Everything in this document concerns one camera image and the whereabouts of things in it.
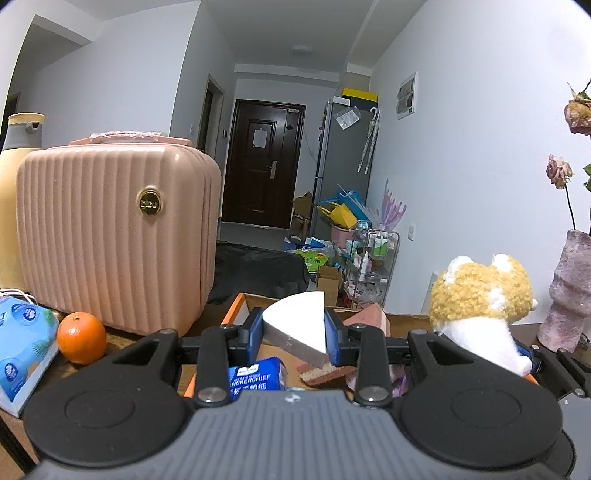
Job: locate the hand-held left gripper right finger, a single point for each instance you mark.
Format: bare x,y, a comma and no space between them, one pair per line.
332,338

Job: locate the pink ribbed suitcase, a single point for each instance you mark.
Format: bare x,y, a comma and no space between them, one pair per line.
111,240

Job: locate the blue tissue pack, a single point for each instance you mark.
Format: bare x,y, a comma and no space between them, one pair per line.
23,350

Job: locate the grey refrigerator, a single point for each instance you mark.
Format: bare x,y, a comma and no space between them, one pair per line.
339,170

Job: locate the white flat board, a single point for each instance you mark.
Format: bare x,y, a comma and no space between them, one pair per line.
429,295

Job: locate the white wall electrical panel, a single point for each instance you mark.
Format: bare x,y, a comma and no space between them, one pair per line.
407,96

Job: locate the yellow thermos bottle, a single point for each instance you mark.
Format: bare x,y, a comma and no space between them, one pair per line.
11,207

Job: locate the dark floor mat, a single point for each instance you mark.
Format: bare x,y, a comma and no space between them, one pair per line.
258,274

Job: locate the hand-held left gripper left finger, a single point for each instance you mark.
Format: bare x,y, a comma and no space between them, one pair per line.
255,336

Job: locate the small white box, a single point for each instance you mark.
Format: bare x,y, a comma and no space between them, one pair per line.
340,100

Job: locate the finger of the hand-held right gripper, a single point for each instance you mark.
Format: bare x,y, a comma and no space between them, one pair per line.
525,355

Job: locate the clear plastic sleeve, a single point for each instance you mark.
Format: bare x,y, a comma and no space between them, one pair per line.
347,118

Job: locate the pile of colourful packets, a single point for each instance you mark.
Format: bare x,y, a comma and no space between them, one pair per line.
311,256

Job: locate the orange fruit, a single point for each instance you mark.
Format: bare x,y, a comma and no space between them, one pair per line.
82,338

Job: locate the brown scouring sponge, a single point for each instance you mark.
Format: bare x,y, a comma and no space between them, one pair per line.
323,374

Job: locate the bunch of dried roses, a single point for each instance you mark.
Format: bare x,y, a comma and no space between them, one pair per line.
559,171

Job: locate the yellow and white plush bear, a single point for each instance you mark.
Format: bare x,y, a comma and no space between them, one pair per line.
480,295

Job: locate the interior door frame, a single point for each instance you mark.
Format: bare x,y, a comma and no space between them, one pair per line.
210,115

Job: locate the white paper notice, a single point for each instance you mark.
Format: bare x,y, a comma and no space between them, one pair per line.
260,138

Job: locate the pink sponge block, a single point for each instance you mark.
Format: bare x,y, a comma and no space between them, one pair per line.
369,321

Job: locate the yellow and black box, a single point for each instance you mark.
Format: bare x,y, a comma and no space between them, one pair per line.
360,96

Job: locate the pink bucket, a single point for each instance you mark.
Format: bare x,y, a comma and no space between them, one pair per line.
344,234

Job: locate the small open cardboard carton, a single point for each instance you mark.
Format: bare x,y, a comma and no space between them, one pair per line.
328,284

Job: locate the dark brown entrance door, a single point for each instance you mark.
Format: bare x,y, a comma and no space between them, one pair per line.
263,184

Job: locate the white wall socket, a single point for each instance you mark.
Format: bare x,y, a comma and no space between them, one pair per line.
411,231

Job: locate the open brown carton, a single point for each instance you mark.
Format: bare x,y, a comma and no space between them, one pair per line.
300,217

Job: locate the mauve textured vase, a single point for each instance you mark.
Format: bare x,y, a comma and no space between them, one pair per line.
570,295

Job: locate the cardboard box with orange edge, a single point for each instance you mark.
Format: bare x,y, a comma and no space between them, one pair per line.
233,311

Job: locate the pink flat pouch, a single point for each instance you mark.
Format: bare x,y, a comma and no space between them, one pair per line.
129,138

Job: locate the white folded umbrella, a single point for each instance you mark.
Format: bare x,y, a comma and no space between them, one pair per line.
374,138
365,143

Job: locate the blue handkerchief pack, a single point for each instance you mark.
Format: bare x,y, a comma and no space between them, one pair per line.
258,376

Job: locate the white foam wedge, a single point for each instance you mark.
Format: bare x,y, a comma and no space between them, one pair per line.
295,323

